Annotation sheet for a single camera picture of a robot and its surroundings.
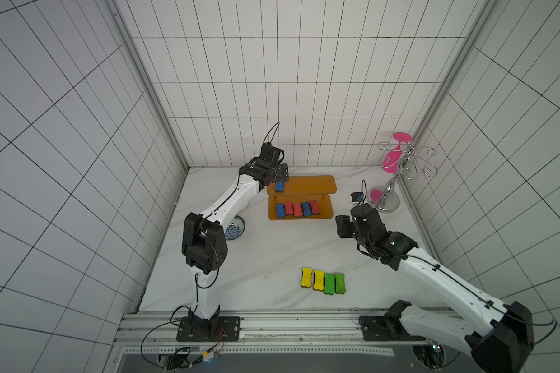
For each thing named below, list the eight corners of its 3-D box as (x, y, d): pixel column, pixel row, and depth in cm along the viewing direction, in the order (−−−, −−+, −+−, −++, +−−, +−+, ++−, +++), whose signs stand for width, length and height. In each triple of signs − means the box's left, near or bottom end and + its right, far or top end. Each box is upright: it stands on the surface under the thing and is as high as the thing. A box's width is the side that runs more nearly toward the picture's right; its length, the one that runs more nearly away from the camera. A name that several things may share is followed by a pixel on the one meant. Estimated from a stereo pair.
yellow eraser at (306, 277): (300, 286, 84) (300, 284, 82) (301, 268, 88) (301, 266, 86) (311, 288, 83) (312, 286, 81) (312, 270, 88) (313, 267, 86)
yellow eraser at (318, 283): (313, 289, 83) (314, 287, 81) (314, 272, 87) (314, 269, 85) (322, 290, 83) (323, 288, 80) (323, 273, 87) (324, 270, 85)
